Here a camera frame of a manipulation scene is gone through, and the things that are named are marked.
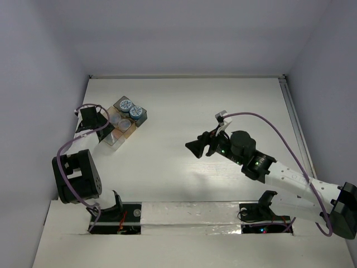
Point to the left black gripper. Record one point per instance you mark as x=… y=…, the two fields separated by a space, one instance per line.
x=107 y=130

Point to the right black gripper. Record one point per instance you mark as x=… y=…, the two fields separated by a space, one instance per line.
x=207 y=138

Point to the grey lid small jar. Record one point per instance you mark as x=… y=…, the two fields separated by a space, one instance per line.
x=115 y=118

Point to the clear small jar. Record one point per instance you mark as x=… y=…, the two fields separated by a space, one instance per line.
x=124 y=125

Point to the blue lid jar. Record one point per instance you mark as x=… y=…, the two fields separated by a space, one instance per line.
x=125 y=105

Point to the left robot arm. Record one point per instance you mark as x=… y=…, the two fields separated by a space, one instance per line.
x=76 y=175

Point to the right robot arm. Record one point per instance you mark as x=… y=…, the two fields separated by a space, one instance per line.
x=294 y=196

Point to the clear plastic bin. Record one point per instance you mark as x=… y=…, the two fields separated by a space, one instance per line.
x=114 y=140

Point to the dark grey plastic bin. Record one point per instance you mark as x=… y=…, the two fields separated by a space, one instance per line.
x=137 y=122

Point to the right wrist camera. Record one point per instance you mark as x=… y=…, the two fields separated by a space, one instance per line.
x=223 y=121

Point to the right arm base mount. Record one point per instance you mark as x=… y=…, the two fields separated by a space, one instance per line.
x=258 y=218

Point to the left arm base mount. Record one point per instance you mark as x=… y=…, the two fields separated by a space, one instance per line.
x=120 y=219

